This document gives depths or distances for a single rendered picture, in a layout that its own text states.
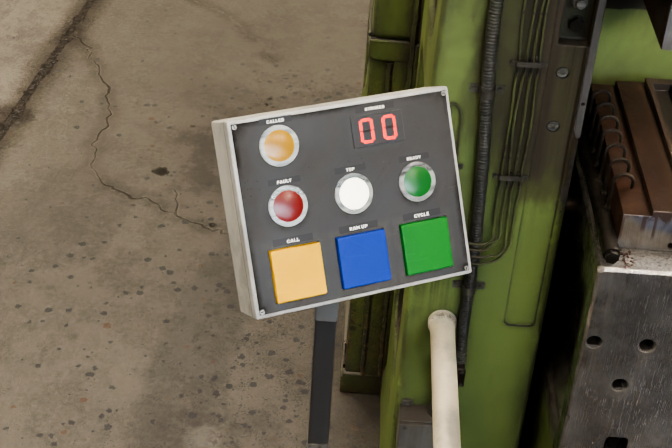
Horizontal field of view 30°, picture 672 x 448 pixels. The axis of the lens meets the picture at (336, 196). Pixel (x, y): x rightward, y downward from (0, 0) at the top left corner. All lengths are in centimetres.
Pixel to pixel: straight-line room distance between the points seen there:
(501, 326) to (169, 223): 148
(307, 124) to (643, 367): 74
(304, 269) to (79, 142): 225
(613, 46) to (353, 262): 83
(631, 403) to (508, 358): 29
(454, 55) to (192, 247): 162
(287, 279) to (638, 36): 95
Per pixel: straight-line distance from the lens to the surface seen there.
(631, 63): 244
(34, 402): 305
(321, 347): 204
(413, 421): 242
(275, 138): 174
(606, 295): 204
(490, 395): 244
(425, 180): 182
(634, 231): 205
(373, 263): 180
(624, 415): 222
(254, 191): 173
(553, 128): 209
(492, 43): 197
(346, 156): 178
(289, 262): 175
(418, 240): 182
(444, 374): 217
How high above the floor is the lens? 209
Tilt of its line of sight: 34 degrees down
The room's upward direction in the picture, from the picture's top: 4 degrees clockwise
